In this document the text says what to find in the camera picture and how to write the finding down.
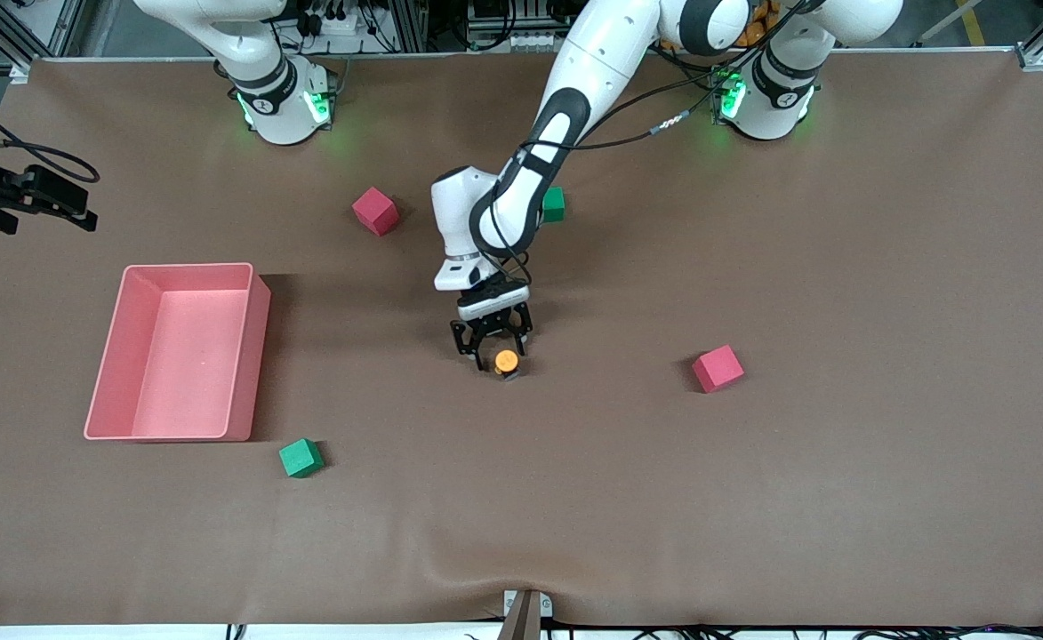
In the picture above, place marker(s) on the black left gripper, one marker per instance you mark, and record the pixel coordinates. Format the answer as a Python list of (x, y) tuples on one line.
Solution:
[(492, 325)]

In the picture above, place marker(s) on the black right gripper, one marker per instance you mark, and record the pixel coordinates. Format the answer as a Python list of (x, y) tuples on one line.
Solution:
[(7, 193)]

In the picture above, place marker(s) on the orange capped black button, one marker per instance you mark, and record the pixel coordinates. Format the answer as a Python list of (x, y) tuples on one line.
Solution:
[(506, 360)]

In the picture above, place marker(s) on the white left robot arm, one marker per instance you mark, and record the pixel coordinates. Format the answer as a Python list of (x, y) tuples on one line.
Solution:
[(601, 62)]

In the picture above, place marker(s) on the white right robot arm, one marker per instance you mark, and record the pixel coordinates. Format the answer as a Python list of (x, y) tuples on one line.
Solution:
[(285, 124)]

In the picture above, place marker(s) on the green foam cube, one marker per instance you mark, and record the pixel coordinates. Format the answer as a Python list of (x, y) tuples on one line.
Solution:
[(557, 206), (300, 458)]

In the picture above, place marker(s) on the brown table cloth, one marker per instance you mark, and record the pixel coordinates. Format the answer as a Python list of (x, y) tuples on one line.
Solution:
[(521, 498)]

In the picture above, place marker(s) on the pink foam cube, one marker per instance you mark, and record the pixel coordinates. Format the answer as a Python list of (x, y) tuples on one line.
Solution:
[(717, 369), (374, 212)]

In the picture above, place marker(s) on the pink plastic tray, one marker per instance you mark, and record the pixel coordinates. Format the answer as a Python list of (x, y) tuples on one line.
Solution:
[(192, 382)]

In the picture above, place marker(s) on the white connector row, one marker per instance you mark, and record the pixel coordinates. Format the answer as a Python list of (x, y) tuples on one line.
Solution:
[(521, 41)]

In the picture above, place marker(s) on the black electronics box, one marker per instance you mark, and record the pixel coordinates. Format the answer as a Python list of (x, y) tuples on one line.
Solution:
[(503, 13)]

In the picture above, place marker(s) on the white power strip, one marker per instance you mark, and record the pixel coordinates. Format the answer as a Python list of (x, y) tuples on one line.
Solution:
[(334, 25)]

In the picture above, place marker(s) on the pile of orange objects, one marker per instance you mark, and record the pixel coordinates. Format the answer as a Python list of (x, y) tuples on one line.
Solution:
[(757, 31)]

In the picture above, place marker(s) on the grey camera post bracket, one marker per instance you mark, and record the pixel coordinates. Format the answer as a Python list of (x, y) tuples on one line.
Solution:
[(525, 613)]

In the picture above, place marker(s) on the aluminium frame post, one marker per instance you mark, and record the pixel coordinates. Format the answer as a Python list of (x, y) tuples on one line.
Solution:
[(410, 22)]

